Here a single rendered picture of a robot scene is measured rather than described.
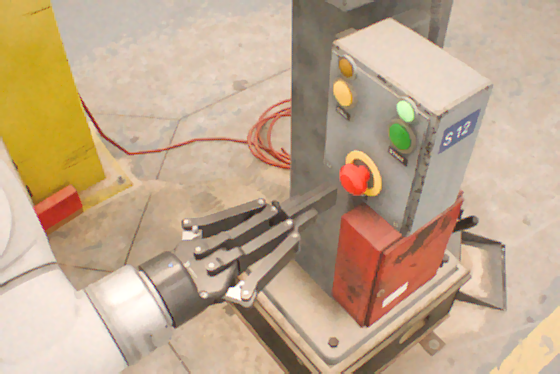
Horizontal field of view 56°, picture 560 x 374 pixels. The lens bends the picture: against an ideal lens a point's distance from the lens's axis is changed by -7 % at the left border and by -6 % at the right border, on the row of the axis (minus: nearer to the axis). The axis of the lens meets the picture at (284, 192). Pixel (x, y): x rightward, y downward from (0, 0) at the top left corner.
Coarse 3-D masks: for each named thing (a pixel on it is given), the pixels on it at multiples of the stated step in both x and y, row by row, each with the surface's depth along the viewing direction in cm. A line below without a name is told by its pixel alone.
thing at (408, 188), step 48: (336, 48) 61; (384, 48) 60; (432, 48) 60; (384, 96) 57; (432, 96) 55; (480, 96) 56; (336, 144) 70; (384, 144) 61; (432, 144) 56; (384, 192) 66; (432, 192) 64
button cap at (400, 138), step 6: (396, 126) 57; (402, 126) 57; (390, 132) 59; (396, 132) 58; (402, 132) 57; (390, 138) 59; (396, 138) 58; (402, 138) 57; (408, 138) 57; (396, 144) 59; (402, 144) 58; (408, 144) 57
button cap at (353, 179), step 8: (344, 168) 66; (352, 168) 65; (360, 168) 67; (344, 176) 66; (352, 176) 65; (360, 176) 65; (368, 176) 67; (344, 184) 67; (352, 184) 66; (360, 184) 65; (352, 192) 67; (360, 192) 66
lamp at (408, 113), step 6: (402, 96) 55; (396, 102) 56; (402, 102) 55; (408, 102) 54; (396, 108) 56; (402, 108) 55; (408, 108) 54; (414, 108) 54; (402, 114) 55; (408, 114) 55; (414, 114) 54; (402, 120) 56; (408, 120) 55; (414, 120) 55
